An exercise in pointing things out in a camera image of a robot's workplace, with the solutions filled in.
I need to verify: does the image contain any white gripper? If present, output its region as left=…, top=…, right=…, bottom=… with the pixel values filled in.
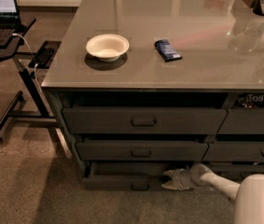
left=161, top=169, right=196, bottom=190

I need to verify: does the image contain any grey drawer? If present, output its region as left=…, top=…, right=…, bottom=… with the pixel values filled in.
left=207, top=164, right=264, bottom=181
left=83, top=161, right=189, bottom=191
left=203, top=142, right=264, bottom=162
left=76, top=140, right=208, bottom=161
left=218, top=108, right=264, bottom=134
left=63, top=106, right=227, bottom=134

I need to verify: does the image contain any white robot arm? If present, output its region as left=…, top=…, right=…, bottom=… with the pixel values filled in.
left=161, top=163, right=264, bottom=224

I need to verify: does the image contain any grey drawer cabinet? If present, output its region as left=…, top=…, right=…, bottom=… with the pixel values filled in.
left=42, top=0, right=264, bottom=190

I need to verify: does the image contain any chips bag in drawer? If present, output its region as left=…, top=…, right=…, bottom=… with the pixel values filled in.
left=234, top=93, right=264, bottom=108

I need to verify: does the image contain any blue snack packet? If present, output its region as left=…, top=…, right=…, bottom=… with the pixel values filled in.
left=154, top=39, right=182, bottom=62

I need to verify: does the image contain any white bowl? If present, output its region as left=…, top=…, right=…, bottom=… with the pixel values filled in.
left=86, top=35, right=130, bottom=62

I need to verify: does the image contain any black phone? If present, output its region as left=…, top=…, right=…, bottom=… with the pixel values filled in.
left=35, top=48, right=54, bottom=66

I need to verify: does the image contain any black laptop stand table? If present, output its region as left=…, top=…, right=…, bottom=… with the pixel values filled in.
left=0, top=15, right=63, bottom=143

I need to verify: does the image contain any white charging cable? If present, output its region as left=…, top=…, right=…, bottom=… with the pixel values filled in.
left=11, top=32, right=45, bottom=93

